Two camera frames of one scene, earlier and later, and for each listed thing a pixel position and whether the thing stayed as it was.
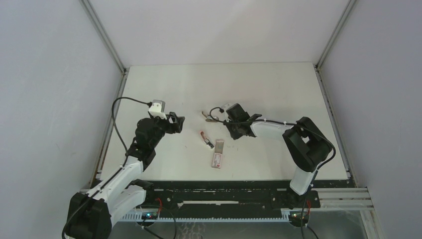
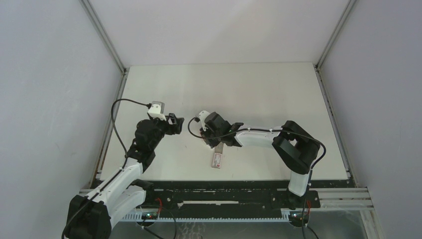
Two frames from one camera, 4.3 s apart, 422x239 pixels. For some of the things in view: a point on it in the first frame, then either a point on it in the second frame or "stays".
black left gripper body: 169,128 stays
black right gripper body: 233,129 → 208,132
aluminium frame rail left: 108,43 stays
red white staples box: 217,156 stays
